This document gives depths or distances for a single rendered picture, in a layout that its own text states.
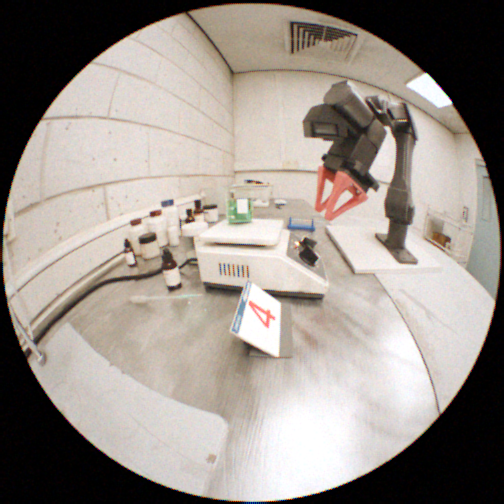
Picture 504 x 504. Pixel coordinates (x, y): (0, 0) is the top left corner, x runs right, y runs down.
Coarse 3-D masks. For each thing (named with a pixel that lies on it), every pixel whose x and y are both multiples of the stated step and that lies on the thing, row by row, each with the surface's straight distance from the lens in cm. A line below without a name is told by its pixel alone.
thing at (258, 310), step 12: (252, 288) 22; (252, 300) 21; (264, 300) 23; (252, 312) 20; (264, 312) 21; (276, 312) 23; (252, 324) 18; (264, 324) 20; (252, 336) 18; (264, 336) 19
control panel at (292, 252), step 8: (288, 240) 30; (296, 240) 32; (288, 248) 26; (296, 248) 28; (288, 256) 24; (296, 256) 26; (320, 256) 33; (304, 264) 25; (320, 264) 30; (320, 272) 27
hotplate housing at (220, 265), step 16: (208, 256) 27; (224, 256) 25; (240, 256) 24; (256, 256) 24; (272, 256) 24; (208, 272) 28; (224, 272) 27; (240, 272) 26; (256, 272) 25; (272, 272) 24; (288, 272) 24; (304, 272) 24; (240, 288) 28; (272, 288) 26; (288, 288) 26; (304, 288) 25; (320, 288) 26
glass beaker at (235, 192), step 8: (224, 184) 30; (232, 184) 29; (240, 184) 29; (248, 184) 29; (224, 192) 31; (232, 192) 29; (240, 192) 29; (248, 192) 29; (232, 200) 29; (240, 200) 29; (248, 200) 29; (232, 208) 29; (240, 208) 29; (248, 208) 30; (232, 216) 30; (240, 216) 29; (248, 216) 30; (232, 224) 30; (240, 224) 30; (248, 224) 30
